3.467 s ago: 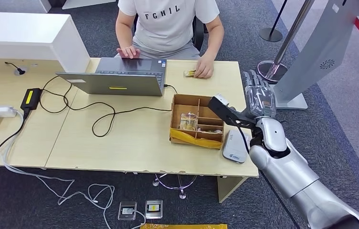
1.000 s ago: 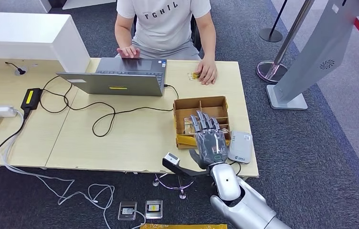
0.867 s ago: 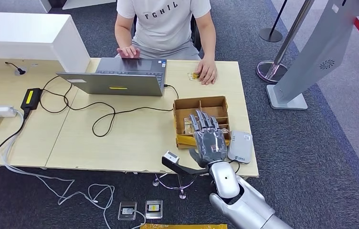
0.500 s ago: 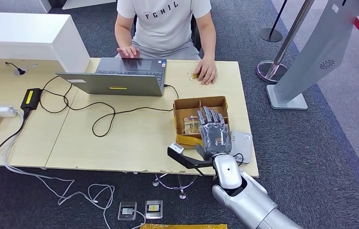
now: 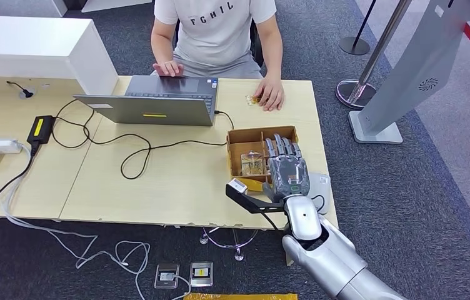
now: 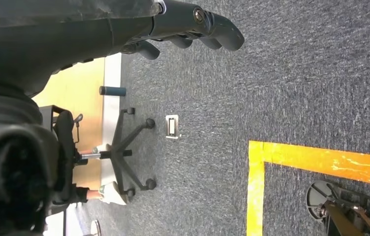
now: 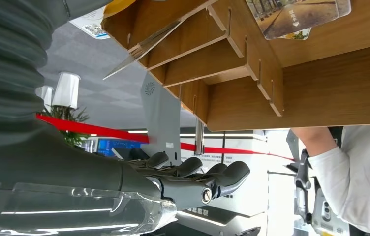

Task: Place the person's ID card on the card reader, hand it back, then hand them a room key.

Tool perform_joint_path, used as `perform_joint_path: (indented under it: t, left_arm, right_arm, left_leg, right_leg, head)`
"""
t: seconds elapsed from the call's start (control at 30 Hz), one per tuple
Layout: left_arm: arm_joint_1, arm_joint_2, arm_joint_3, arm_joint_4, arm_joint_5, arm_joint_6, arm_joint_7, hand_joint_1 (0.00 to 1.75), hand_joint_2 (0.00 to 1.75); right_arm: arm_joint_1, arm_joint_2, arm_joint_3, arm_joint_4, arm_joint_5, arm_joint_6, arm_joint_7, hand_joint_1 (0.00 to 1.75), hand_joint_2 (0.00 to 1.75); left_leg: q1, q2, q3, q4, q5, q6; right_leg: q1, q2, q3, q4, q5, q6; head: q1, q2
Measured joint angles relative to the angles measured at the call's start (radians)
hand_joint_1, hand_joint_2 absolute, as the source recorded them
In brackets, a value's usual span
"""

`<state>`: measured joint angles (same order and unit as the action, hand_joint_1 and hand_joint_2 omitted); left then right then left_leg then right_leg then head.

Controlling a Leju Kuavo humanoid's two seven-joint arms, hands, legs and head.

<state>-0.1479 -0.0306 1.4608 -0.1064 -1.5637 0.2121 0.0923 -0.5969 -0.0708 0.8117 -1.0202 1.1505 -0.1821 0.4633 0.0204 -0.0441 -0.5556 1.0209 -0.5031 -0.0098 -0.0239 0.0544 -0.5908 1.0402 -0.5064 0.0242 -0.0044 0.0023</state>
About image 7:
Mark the picture-printed room key card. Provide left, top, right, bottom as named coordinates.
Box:
left=245, top=0, right=352, bottom=41

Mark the person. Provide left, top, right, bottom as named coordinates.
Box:
left=291, top=125, right=370, bottom=236

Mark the green plant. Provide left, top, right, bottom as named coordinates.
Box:
left=41, top=105, right=91, bottom=148

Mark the blue monitor screen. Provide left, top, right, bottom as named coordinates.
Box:
left=96, top=138, right=144, bottom=159

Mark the red barrier belt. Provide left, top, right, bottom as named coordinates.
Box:
left=36, top=114, right=295, bottom=163

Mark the small white planter pot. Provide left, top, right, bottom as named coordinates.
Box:
left=35, top=85, right=55, bottom=112

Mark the large white planter pot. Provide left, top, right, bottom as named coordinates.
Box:
left=52, top=72, right=81, bottom=110

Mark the grey kiosk stand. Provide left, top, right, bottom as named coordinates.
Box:
left=140, top=73, right=183, bottom=165

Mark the yellow tape strip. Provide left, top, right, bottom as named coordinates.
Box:
left=103, top=0, right=137, bottom=19

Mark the wooden divided organizer box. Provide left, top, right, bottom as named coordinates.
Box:
left=101, top=0, right=370, bottom=132

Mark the chrome stanchion post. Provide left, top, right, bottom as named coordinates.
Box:
left=194, top=118, right=205, bottom=156

